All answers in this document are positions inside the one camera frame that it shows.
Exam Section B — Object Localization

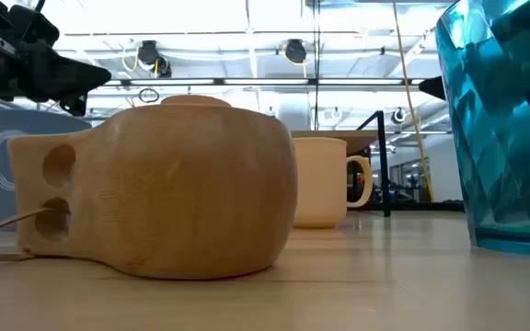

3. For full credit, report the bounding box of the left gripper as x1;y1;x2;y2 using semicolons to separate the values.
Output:
0;0;112;117

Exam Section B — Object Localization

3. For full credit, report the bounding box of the teal faceted plastic tumbler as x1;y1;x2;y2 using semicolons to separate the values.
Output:
434;0;530;257

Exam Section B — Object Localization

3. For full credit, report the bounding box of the peach handleless tumbler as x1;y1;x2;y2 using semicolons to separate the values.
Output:
160;94;233;108

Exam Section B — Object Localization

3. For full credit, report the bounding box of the peach mug with handle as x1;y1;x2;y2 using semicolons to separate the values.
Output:
291;136;374;230

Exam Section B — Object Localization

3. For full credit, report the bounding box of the wooden cup with holed handle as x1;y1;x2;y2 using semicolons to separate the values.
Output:
6;103;299;280

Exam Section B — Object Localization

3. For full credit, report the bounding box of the brown leather cord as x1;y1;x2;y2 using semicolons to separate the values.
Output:
0;206;59;263

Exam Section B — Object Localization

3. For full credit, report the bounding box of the wooden shelf with black legs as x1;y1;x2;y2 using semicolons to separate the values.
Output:
291;109;392;218

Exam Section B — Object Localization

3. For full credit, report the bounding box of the small black ceiling reel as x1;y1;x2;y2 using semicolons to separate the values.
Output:
390;106;408;126

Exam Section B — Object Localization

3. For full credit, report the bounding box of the white round column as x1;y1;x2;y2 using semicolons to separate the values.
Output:
277;98;313;132

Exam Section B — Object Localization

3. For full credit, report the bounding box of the yellow hanging cable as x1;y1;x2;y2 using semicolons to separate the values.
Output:
392;0;435;203

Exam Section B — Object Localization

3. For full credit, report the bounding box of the black cable loop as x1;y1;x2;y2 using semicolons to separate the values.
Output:
137;86;161;104

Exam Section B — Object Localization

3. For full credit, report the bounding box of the black ceiling cable reel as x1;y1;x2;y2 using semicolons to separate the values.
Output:
136;39;173;79
282;38;309;66

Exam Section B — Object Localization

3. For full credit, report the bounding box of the black aluminium table frame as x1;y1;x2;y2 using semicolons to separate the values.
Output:
0;200;467;220

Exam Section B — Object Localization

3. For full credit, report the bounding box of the black ceiling light rail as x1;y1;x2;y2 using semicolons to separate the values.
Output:
87;76;427;88

